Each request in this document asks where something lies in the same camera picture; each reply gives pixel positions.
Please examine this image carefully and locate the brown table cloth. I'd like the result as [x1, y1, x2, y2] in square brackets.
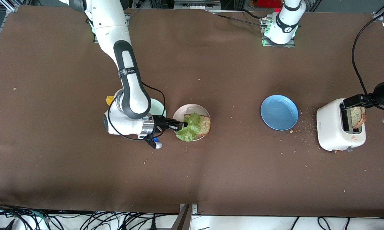
[0, 6, 384, 218]

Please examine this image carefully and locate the green lettuce leaf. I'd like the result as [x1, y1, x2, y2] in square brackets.
[176, 113, 201, 142]

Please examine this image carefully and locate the blue plate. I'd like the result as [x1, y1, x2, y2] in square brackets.
[260, 95, 299, 131]

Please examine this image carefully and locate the red box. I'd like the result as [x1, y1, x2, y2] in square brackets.
[256, 0, 282, 8]

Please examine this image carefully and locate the white power strip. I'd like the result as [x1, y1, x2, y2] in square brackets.
[174, 0, 221, 9]

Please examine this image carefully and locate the brown bread slice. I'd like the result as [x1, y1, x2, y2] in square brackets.
[350, 106, 367, 129]
[184, 114, 211, 137]

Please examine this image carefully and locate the white two-slot toaster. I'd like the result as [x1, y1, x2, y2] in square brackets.
[316, 98, 367, 152]

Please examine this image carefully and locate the beige plate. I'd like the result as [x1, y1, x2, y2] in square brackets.
[172, 104, 211, 142]

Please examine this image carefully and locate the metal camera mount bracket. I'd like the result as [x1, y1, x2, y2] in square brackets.
[171, 204, 198, 230]

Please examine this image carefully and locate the black base cable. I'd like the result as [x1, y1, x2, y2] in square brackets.
[211, 9, 266, 27]

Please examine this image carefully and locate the black floor cable tangle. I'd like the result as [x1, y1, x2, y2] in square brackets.
[0, 201, 211, 230]

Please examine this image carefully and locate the mint green plate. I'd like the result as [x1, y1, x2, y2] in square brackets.
[149, 98, 167, 119]

